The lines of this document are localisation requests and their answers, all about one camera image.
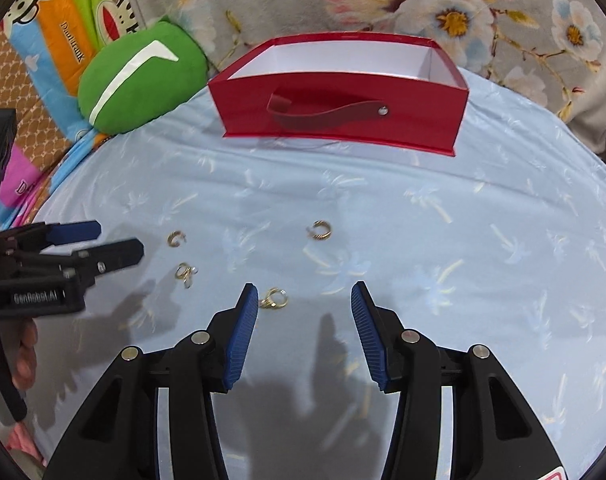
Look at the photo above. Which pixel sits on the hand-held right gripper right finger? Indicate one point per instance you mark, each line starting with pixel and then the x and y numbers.
pixel 368 335

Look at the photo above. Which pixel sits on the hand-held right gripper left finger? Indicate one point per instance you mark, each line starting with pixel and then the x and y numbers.
pixel 240 340

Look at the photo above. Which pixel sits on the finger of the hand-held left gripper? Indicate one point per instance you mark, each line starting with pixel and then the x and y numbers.
pixel 118 255
pixel 73 230

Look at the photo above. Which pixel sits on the small gold hoop earring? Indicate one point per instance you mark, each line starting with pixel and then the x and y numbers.
pixel 172 240

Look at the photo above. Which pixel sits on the red box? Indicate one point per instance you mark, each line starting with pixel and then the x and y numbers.
pixel 423 120

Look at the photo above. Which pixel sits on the person's left hand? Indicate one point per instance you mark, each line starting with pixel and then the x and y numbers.
pixel 25 350

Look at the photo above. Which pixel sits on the green round pillow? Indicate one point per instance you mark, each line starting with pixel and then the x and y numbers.
pixel 148 95

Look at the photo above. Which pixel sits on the colourful cartoon printed blanket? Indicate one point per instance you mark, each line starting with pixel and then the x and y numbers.
pixel 68 25

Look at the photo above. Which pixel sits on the grey floral blanket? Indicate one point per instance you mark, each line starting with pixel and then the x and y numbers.
pixel 333 10

